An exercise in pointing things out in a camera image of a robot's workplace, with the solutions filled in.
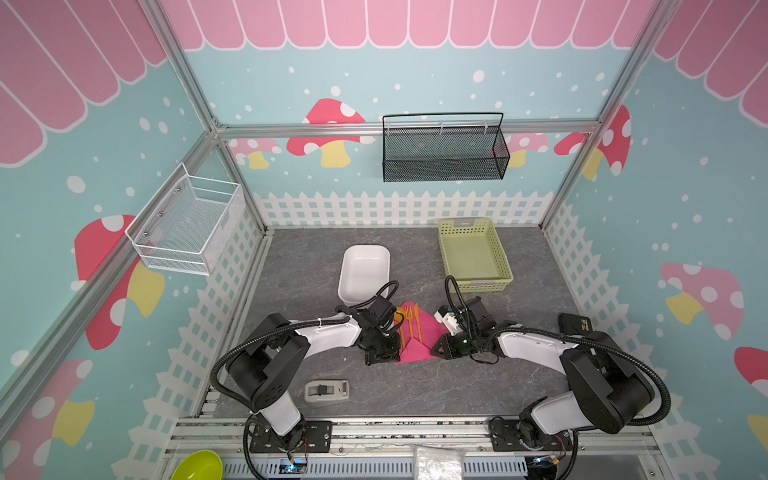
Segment black flat box yellow label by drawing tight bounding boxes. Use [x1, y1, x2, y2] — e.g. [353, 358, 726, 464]
[558, 312, 594, 336]

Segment clear plastic bag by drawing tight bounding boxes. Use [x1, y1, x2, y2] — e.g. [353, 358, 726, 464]
[413, 446, 464, 480]

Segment pink paper napkin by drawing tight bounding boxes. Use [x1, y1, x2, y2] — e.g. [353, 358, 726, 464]
[399, 302, 448, 364]

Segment grey switch box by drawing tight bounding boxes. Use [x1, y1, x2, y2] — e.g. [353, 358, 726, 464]
[304, 379, 351, 405]

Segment black mesh wall basket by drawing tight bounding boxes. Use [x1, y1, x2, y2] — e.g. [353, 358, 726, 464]
[381, 112, 511, 183]

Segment lime green bowl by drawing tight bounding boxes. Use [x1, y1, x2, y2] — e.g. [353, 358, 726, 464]
[170, 450, 224, 480]

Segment white wire wall basket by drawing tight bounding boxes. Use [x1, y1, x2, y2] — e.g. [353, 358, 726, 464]
[125, 164, 245, 276]

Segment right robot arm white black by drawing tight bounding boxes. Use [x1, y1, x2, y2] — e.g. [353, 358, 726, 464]
[431, 276, 672, 451]

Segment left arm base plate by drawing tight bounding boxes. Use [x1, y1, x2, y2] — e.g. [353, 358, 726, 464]
[246, 420, 333, 454]

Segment green perforated plastic basket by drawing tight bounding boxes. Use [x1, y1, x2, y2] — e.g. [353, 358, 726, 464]
[438, 218, 514, 294]

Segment orange plastic knife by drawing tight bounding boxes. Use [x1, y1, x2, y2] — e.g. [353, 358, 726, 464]
[412, 303, 423, 342]

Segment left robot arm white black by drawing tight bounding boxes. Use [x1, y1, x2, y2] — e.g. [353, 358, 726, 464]
[209, 280, 404, 453]

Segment white plastic tub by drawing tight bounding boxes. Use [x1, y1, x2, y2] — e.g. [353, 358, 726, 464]
[337, 245, 391, 306]

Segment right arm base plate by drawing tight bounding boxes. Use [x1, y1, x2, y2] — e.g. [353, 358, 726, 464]
[488, 416, 573, 453]

